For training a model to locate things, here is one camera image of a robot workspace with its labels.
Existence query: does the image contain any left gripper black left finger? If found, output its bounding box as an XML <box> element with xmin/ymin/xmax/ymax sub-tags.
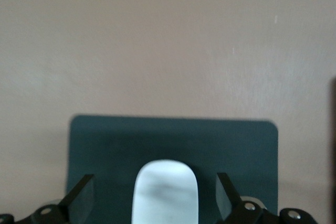
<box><xmin>0</xmin><ymin>174</ymin><xmax>96</xmax><ymax>224</ymax></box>

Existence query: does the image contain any silver closed laptop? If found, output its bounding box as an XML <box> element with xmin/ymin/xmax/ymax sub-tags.
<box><xmin>328</xmin><ymin>76</ymin><xmax>336</xmax><ymax>162</ymax></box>

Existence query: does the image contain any white computer mouse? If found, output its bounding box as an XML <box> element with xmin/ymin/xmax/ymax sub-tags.
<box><xmin>131</xmin><ymin>158</ymin><xmax>199</xmax><ymax>224</ymax></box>

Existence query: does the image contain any black mouse pad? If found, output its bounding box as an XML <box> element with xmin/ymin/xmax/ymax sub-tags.
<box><xmin>65</xmin><ymin>114</ymin><xmax>279</xmax><ymax>224</ymax></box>

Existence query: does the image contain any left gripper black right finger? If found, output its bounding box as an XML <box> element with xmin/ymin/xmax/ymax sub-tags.
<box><xmin>215</xmin><ymin>173</ymin><xmax>320</xmax><ymax>224</ymax></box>

